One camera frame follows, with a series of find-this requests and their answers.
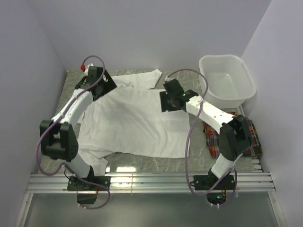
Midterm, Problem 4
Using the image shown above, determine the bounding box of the white long sleeve shirt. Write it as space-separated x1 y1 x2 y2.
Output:
78 69 189 175

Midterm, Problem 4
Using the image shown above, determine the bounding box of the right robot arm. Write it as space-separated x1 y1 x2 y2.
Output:
160 79 252 189

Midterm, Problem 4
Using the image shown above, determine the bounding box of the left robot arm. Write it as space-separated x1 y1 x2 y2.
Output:
36 65 117 190

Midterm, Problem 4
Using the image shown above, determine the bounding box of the folded plaid shirt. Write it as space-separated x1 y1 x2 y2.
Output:
203 118 262 158

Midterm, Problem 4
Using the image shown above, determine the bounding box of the white plastic basin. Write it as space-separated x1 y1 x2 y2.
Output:
198 54 257 109

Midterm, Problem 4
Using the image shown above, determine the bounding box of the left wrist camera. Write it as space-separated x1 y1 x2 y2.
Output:
80 63 94 73

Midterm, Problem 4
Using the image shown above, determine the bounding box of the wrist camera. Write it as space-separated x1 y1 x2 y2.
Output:
164 76 173 83
80 63 94 73

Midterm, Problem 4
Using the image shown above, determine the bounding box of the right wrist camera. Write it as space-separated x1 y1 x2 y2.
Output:
164 76 173 83

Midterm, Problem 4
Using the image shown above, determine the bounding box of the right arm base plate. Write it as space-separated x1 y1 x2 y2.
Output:
190 175 236 191

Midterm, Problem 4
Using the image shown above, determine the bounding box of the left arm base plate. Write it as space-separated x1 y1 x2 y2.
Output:
67 176 111 192

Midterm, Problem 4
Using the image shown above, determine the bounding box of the aluminium mounting rail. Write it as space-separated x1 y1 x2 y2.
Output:
26 173 276 193

